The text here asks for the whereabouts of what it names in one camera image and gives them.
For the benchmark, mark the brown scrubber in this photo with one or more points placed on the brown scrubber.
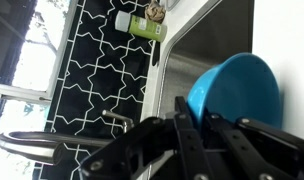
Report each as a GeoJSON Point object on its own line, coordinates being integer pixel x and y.
{"type": "Point", "coordinates": [155, 11]}

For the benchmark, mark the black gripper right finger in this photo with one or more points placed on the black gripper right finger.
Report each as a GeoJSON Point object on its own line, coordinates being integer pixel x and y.
{"type": "Point", "coordinates": [232, 143]}

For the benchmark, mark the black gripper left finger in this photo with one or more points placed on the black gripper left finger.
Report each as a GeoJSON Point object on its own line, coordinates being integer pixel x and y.
{"type": "Point", "coordinates": [188, 143]}

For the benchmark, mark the blue plastic bowl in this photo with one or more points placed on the blue plastic bowl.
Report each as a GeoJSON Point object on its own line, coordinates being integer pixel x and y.
{"type": "Point", "coordinates": [238, 86]}

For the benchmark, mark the white framed window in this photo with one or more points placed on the white framed window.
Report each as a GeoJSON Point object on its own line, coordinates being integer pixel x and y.
{"type": "Point", "coordinates": [38, 60]}

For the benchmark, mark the brushed steel gooseneck faucet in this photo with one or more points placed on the brushed steel gooseneck faucet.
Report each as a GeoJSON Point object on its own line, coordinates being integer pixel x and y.
{"type": "Point", "coordinates": [32, 140]}

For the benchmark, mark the stainless steel sink basin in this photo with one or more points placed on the stainless steel sink basin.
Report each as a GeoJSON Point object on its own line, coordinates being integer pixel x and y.
{"type": "Point", "coordinates": [205, 50]}

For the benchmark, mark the green tube with white cap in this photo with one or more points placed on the green tube with white cap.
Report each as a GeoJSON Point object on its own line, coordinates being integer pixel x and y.
{"type": "Point", "coordinates": [142, 26]}

